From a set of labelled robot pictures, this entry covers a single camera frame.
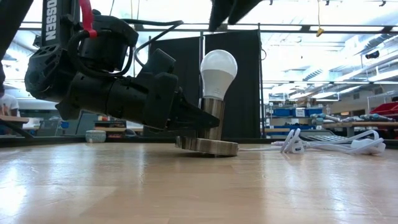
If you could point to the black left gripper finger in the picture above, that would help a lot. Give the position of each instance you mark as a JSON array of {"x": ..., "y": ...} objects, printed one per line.
[{"x": 192, "y": 119}]

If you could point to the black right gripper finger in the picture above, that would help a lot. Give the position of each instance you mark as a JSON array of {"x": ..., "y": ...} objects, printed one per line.
[
  {"x": 242, "y": 7},
  {"x": 219, "y": 14}
]

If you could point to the brass lamp base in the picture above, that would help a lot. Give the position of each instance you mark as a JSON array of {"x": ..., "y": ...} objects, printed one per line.
[{"x": 214, "y": 147}]

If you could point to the white light bulb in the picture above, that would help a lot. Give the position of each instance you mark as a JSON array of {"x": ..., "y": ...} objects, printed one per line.
[{"x": 217, "y": 71}]

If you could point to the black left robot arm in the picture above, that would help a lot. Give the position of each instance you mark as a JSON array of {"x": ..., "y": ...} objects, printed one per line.
[{"x": 46, "y": 68}]

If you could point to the black partition panel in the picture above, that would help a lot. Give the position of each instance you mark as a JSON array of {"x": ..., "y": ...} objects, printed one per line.
[{"x": 242, "y": 93}]

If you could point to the small grey round bowl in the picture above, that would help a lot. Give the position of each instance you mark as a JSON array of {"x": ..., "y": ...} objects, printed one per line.
[{"x": 95, "y": 137}]

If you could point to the lilac pen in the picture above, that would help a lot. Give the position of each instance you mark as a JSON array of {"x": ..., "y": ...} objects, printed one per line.
[{"x": 276, "y": 143}]

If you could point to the blue storage bins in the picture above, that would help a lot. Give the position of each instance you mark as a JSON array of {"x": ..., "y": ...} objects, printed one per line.
[{"x": 281, "y": 112}]

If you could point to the black desk calculator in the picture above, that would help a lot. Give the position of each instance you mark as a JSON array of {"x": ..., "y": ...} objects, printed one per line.
[{"x": 323, "y": 138}]

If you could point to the wooden table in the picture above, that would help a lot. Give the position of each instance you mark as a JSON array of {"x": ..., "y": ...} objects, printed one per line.
[{"x": 12, "y": 119}]

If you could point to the person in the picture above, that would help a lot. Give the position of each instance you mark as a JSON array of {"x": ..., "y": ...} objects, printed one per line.
[{"x": 7, "y": 104}]

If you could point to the black ceiling fixture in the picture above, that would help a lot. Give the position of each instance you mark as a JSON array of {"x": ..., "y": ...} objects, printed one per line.
[{"x": 372, "y": 55}]

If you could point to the wooden workbench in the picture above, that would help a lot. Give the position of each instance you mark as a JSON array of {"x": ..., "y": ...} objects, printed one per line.
[{"x": 373, "y": 124}]

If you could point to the red storage bin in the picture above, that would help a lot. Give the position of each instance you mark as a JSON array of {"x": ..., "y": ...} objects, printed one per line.
[{"x": 387, "y": 109}]

